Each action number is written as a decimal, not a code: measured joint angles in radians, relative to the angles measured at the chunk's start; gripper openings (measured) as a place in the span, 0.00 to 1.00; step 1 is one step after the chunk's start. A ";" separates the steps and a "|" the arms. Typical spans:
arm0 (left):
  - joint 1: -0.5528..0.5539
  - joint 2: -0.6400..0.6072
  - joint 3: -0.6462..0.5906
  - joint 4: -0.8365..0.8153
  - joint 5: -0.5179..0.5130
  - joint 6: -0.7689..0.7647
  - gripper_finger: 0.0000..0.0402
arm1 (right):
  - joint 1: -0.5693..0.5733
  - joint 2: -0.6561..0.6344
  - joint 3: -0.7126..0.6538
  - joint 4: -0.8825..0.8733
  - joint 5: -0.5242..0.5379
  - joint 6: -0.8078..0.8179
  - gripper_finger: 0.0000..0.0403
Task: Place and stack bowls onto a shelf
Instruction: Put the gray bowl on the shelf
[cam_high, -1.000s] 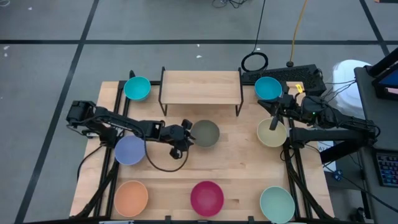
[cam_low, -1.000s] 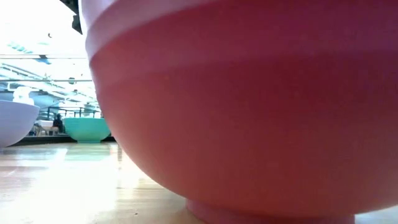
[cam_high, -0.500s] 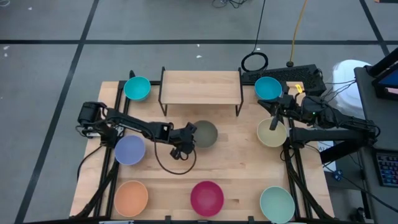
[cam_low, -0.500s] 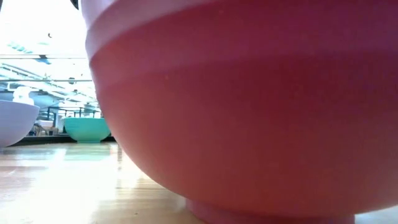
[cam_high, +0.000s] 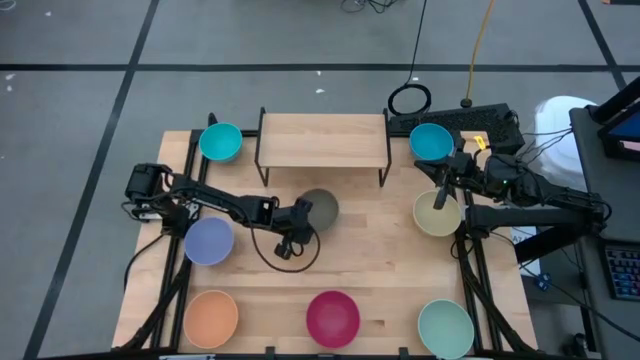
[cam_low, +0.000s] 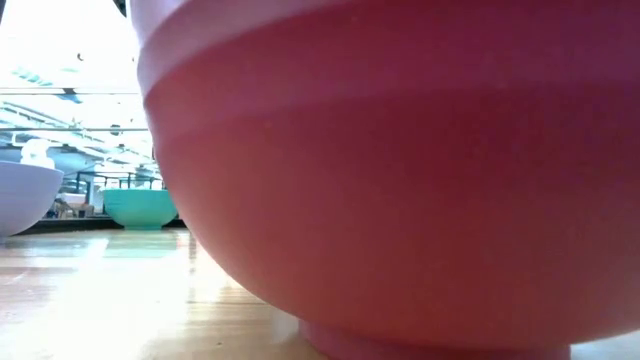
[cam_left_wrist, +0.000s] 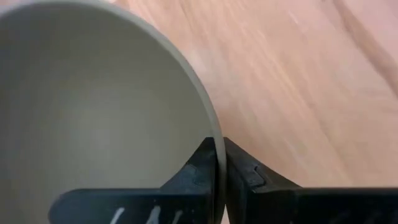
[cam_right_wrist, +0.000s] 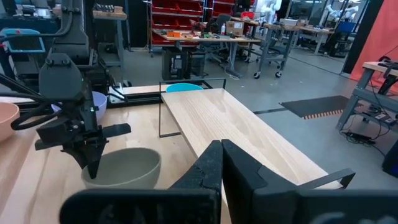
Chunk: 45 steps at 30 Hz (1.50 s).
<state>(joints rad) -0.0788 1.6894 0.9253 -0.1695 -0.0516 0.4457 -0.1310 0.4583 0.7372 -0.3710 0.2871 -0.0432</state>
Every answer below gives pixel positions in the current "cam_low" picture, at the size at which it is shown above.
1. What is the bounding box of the pink plastic bowl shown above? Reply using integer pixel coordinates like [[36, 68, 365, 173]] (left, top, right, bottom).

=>
[[128, 0, 640, 360]]

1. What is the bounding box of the teal plastic bowl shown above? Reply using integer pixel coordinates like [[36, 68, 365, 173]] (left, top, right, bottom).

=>
[[102, 187, 179, 232]]

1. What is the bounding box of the lavender plastic bowl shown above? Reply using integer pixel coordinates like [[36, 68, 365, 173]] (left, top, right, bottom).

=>
[[0, 160, 65, 238]]

